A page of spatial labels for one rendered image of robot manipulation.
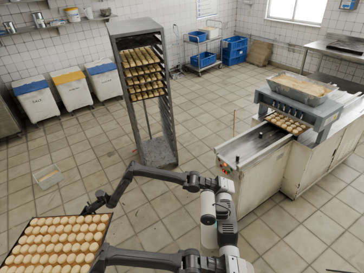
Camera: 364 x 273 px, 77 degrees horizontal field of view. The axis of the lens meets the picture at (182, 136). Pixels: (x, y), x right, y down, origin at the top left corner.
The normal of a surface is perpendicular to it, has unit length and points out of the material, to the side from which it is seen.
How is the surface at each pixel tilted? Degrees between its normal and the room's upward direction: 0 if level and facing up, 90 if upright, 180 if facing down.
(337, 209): 0
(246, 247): 0
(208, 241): 0
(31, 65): 90
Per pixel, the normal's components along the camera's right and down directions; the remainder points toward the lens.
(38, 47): 0.54, 0.48
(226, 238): -0.09, 0.09
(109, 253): 0.18, -0.85
